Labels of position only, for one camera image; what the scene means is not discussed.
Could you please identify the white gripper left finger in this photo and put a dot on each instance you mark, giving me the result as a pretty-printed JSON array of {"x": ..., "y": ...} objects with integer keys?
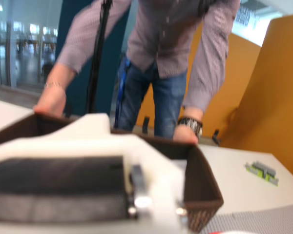
[{"x": 27, "y": 146}]

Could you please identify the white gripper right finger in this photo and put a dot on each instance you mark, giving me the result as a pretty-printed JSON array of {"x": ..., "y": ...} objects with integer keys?
[{"x": 95, "y": 129}]

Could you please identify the brown woven bin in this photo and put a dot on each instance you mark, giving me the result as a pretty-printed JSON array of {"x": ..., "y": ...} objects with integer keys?
[{"x": 202, "y": 182}]

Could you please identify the person's right hand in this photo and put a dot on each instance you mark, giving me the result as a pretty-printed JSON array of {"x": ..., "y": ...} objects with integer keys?
[{"x": 52, "y": 102}]

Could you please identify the person's left hand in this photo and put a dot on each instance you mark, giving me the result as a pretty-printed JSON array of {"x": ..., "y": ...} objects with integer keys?
[{"x": 185, "y": 136}]

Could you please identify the black panel foot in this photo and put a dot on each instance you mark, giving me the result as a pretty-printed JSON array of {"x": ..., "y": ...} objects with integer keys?
[
  {"x": 145, "y": 125},
  {"x": 216, "y": 137}
]

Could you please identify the black stand pole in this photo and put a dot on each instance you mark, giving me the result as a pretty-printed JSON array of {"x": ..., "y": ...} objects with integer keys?
[{"x": 97, "y": 61}]

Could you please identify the dark blue partition panel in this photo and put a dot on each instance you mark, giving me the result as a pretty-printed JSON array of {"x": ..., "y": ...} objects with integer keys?
[{"x": 113, "y": 48}]

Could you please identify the black wristwatch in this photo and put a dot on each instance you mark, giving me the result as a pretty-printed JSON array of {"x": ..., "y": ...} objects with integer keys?
[{"x": 190, "y": 123}]

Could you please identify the person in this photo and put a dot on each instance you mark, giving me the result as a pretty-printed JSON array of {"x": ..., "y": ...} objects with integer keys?
[{"x": 161, "y": 36}]

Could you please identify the orange partition panel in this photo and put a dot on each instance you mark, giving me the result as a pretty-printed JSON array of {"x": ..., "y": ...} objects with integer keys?
[
  {"x": 236, "y": 73},
  {"x": 278, "y": 97}
]

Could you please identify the green grey brick assembly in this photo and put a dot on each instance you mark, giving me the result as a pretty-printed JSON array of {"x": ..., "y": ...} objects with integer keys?
[{"x": 261, "y": 171}]

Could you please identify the grey studded baseplate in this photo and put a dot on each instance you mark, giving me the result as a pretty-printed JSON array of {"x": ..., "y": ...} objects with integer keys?
[{"x": 271, "y": 219}]

